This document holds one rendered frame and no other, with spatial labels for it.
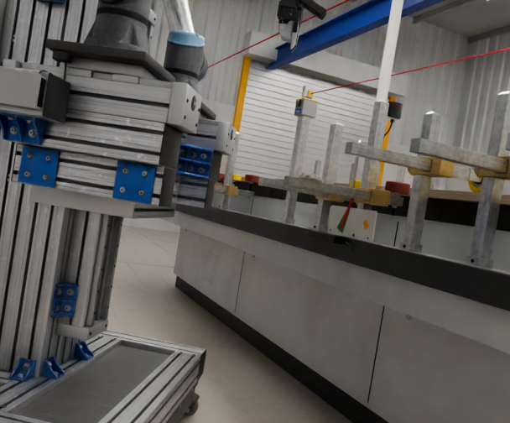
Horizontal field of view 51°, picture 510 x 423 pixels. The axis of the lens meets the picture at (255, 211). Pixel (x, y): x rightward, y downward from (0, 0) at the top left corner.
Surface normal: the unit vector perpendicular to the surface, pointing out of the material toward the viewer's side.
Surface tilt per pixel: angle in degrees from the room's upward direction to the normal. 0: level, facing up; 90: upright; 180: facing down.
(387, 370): 90
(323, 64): 90
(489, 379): 90
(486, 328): 90
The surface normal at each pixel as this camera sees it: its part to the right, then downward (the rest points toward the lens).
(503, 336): -0.90, -0.14
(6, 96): -0.13, 0.00
